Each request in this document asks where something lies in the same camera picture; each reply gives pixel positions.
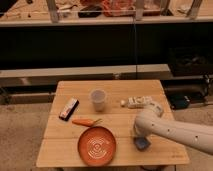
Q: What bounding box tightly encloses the blue hanging cable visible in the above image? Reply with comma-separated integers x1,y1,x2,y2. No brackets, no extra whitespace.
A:
132,15,139,80

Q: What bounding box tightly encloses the black crate on shelf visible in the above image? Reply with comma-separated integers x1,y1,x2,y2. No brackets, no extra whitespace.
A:
168,47,213,76

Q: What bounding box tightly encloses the white blue sponge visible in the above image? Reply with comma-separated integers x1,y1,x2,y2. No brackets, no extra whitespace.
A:
134,137,150,151

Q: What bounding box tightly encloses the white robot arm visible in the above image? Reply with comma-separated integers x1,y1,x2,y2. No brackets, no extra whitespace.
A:
133,102,213,155

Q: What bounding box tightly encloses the wooden folding table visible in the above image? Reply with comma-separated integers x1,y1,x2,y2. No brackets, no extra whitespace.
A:
36,80,189,168

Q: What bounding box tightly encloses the dark blue object on floor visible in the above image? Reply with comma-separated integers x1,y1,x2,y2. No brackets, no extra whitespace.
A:
169,96,189,110

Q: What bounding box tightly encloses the translucent plastic cup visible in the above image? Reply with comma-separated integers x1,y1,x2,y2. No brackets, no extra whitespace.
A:
89,89,107,112

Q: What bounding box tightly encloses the orange round plate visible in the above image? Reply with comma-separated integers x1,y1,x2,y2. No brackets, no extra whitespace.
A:
78,126,116,167

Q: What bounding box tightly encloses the orange toy carrot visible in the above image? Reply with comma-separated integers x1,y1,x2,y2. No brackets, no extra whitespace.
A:
72,119,101,127

